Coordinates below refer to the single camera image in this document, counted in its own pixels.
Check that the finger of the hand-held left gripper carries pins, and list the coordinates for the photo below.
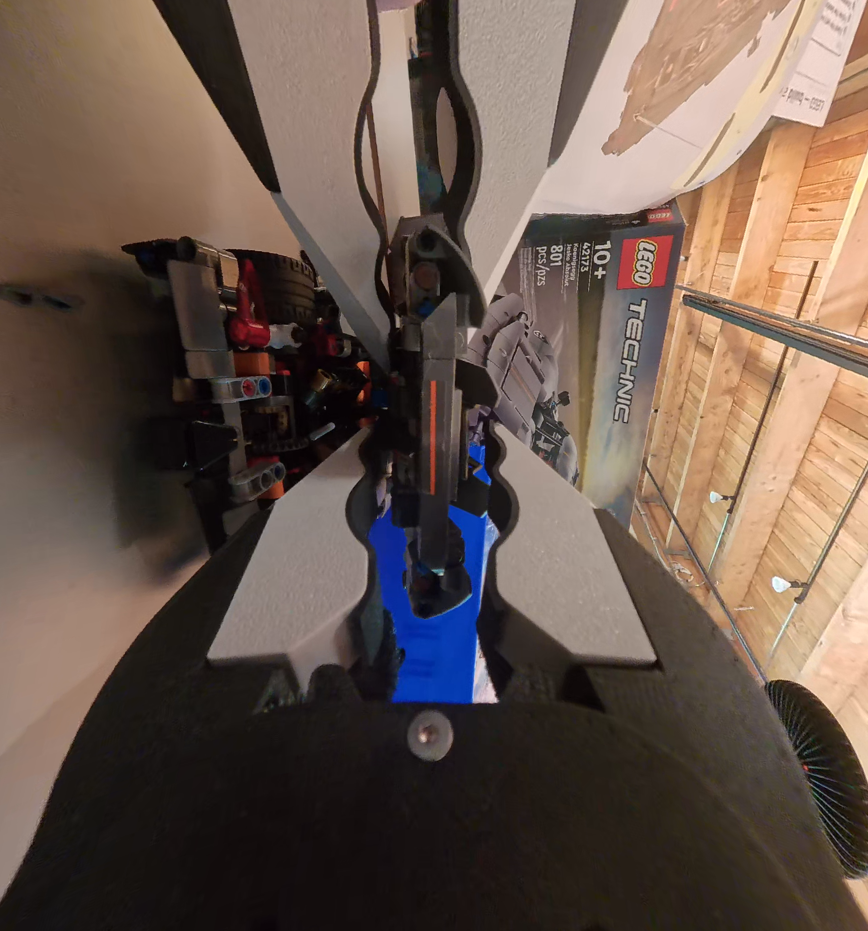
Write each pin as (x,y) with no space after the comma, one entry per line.
(514,109)
(303,109)

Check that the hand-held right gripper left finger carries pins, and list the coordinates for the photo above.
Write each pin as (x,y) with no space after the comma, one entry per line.
(296,589)

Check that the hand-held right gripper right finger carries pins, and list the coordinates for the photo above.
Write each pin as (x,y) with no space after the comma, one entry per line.
(572,589)

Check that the partly built lego car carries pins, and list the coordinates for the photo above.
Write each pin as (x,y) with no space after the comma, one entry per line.
(245,378)

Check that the grey lego door panel assembly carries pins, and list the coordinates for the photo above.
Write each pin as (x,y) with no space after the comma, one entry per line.
(438,407)

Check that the dark lego set box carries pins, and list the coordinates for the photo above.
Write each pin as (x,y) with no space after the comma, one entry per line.
(623,364)

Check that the grey lego hinge panel piece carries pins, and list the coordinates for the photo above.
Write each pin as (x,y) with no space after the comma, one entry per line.
(34,297)

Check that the white instruction booklet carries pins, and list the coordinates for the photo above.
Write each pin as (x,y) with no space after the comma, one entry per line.
(623,167)

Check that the blue plastic bin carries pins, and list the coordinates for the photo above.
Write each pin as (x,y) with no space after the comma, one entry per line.
(434,654)

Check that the ceiling track lights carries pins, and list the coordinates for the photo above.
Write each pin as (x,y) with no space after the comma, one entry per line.
(779,583)

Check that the printed white note sheet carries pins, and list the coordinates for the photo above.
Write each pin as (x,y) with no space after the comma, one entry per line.
(827,58)

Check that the black ribbed round fixture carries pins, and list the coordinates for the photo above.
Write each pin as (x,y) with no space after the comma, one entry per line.
(827,778)

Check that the black metal rail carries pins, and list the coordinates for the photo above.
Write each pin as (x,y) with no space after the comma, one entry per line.
(805,334)

